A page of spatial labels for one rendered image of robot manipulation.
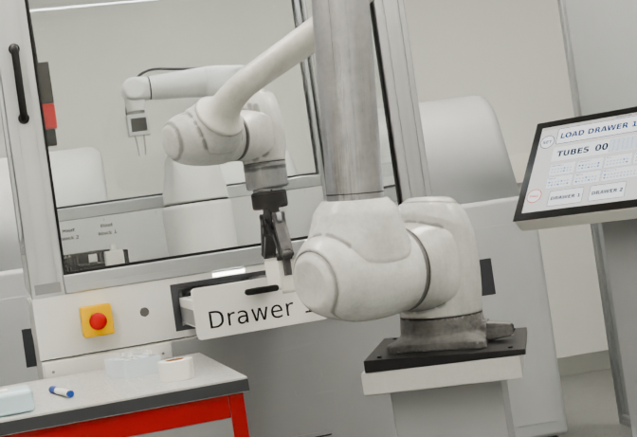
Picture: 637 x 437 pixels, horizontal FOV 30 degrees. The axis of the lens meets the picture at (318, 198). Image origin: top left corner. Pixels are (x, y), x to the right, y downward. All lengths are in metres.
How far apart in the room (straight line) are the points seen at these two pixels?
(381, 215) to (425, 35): 4.36
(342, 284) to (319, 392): 1.04
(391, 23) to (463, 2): 3.36
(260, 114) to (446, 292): 0.58
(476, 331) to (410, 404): 0.18
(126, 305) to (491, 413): 1.07
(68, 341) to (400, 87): 1.04
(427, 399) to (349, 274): 0.31
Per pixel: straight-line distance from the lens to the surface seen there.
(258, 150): 2.44
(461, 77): 6.35
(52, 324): 2.87
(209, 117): 2.33
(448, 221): 2.15
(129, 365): 2.58
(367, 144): 2.03
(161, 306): 2.89
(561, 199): 2.94
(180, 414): 2.31
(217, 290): 2.56
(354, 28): 2.03
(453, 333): 2.16
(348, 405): 3.00
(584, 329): 6.53
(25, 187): 2.87
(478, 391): 2.15
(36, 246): 2.86
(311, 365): 2.97
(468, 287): 2.17
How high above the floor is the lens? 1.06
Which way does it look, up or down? 1 degrees up
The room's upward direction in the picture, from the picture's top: 8 degrees counter-clockwise
